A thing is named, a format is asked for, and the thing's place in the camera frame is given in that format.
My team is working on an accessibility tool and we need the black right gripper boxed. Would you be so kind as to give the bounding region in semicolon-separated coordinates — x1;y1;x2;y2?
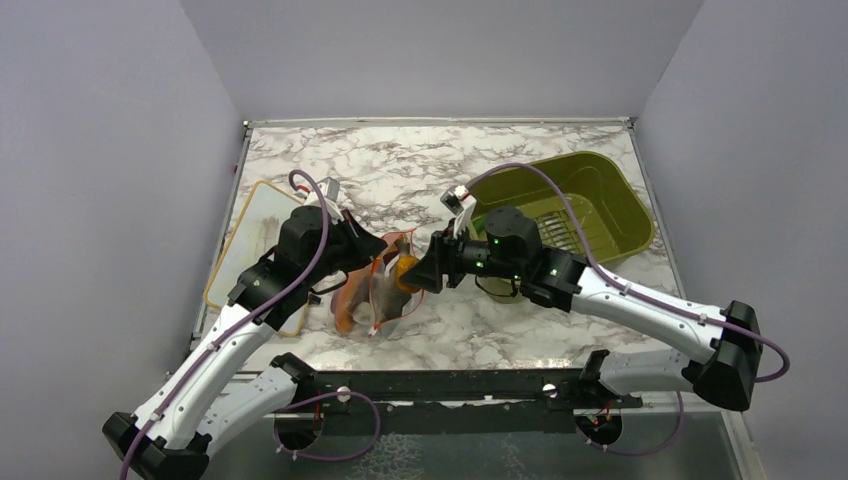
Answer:
403;218;525;291

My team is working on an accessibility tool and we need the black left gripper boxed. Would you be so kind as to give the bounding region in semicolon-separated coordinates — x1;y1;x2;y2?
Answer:
304;209;389;286

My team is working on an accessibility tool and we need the clear zip top bag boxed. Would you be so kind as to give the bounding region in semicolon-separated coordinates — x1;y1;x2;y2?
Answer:
330;229;425;339

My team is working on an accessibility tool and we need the grey toy fish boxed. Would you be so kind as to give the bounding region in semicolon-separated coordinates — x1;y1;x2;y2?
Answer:
371;235;411;324

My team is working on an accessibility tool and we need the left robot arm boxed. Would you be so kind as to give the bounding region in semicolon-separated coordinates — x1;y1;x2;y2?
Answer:
103;206;386;479

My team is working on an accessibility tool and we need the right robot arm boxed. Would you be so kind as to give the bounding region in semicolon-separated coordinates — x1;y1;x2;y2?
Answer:
396;206;763;411

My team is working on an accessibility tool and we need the white cutting board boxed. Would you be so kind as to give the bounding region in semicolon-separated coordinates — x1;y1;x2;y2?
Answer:
201;181;302;334

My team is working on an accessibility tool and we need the olive green plastic bin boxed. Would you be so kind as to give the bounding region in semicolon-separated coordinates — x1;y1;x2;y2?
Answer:
469;151;655;269

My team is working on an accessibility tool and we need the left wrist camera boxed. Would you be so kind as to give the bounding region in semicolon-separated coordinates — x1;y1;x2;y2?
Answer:
303;177;343;223

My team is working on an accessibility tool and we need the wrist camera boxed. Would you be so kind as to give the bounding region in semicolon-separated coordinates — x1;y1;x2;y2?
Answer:
440;185;477;239
303;177;343;223

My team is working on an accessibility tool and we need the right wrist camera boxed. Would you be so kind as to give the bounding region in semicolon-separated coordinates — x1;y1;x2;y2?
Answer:
440;185;477;239

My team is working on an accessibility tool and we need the black base frame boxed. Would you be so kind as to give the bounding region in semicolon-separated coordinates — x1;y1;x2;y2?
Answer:
270;353;642;436

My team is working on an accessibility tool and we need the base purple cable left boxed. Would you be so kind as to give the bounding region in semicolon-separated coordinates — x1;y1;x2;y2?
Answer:
273;388;384;463

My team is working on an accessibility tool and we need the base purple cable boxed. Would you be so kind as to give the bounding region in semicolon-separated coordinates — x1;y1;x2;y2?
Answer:
273;388;384;463
574;390;685;460

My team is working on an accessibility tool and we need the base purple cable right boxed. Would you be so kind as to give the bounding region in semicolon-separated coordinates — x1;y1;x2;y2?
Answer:
574;390;685;460

